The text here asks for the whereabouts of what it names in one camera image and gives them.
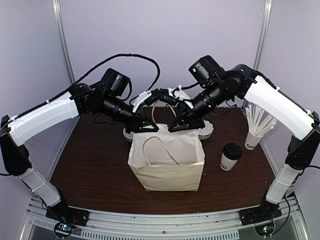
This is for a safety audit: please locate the brown paper bag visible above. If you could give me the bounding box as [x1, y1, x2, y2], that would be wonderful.
[127, 123, 205, 192]

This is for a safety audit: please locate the white paper coffee cup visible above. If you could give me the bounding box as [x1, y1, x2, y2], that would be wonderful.
[220, 153, 239, 171]

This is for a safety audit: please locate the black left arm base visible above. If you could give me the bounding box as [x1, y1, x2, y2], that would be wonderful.
[45, 206, 90, 227]

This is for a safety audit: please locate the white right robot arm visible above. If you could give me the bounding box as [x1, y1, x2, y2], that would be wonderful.
[168, 55, 320, 221]

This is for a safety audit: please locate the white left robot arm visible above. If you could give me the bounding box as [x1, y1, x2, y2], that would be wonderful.
[0, 68, 158, 222]

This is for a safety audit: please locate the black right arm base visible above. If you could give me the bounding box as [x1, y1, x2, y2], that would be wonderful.
[238, 206, 282, 226]

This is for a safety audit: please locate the plain white round bowl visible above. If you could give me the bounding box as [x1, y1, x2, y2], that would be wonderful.
[122, 128, 134, 143]

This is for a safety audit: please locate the white scalloped bowl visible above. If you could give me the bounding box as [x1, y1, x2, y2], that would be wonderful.
[197, 120, 214, 140]

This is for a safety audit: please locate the paper cup holding straws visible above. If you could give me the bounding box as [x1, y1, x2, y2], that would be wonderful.
[244, 104, 278, 150]

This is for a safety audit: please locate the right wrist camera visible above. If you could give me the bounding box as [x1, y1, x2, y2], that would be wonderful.
[159, 84, 191, 106]

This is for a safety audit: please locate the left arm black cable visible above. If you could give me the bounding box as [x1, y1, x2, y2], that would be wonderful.
[44, 53, 161, 106]

